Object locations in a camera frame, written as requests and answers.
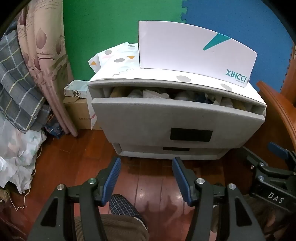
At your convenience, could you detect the grey lower drawer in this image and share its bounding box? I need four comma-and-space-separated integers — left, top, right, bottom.
117, 143, 232, 160

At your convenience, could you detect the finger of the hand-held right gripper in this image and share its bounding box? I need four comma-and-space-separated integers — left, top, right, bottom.
240, 147, 296, 193
268, 142, 296, 172

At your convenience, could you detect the navy floral underwear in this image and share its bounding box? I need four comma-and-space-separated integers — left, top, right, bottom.
196, 92, 216, 105

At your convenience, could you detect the white printed cloth heap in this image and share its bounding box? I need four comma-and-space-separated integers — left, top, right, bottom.
0, 120, 48, 194

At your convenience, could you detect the orange foam mat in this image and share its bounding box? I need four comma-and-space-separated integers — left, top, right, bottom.
279, 45, 296, 94

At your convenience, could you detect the white box with teal print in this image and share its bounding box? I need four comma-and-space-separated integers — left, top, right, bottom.
138, 20, 258, 88

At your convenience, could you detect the white cord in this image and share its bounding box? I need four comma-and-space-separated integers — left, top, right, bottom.
9, 148, 37, 211

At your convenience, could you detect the orange wooden furniture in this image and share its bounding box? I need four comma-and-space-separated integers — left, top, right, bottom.
255, 81, 296, 153

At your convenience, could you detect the green foam mat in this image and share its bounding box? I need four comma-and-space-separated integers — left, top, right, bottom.
62, 0, 185, 81

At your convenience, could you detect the person's left leg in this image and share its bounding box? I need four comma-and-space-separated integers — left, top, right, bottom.
74, 213, 149, 241

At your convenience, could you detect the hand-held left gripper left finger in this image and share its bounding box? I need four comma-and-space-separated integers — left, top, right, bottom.
26, 157, 122, 241

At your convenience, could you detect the person's leg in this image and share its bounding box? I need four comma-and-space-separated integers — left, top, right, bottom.
240, 195, 296, 241
74, 213, 149, 241

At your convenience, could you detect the plaid slipper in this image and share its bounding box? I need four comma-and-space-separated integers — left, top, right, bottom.
109, 194, 147, 230

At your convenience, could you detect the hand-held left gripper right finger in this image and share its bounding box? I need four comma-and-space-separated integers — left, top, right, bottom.
172, 156, 266, 241

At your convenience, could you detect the grey plaid cloth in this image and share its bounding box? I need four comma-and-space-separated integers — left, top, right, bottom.
0, 30, 50, 132

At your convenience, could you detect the small teal and white box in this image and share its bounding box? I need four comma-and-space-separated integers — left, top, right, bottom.
63, 80, 88, 98

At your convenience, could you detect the brown cardboard box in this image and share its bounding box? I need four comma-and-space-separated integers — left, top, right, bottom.
63, 96, 103, 130

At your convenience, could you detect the pink floral curtain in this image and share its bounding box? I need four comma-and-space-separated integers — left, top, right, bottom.
16, 0, 79, 137

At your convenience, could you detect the blue foam mat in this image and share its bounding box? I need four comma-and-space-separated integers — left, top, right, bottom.
181, 0, 296, 95

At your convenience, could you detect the grey drawer cabinet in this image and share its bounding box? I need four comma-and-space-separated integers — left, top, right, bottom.
87, 70, 267, 160

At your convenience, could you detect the person's right leg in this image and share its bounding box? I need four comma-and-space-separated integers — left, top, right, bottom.
240, 195, 296, 241

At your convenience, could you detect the blue packet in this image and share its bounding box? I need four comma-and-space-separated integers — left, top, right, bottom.
44, 111, 65, 139

